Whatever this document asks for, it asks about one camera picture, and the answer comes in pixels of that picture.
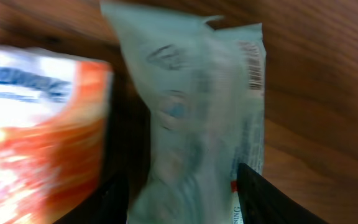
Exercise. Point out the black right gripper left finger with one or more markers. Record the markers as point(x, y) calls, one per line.
point(108, 204)

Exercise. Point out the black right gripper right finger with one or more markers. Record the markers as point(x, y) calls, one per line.
point(262, 203)

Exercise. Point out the mint green wipes packet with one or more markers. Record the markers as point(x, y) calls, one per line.
point(204, 89)

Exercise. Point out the orange white Kleenex tissue pack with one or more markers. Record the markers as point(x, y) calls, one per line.
point(53, 116)

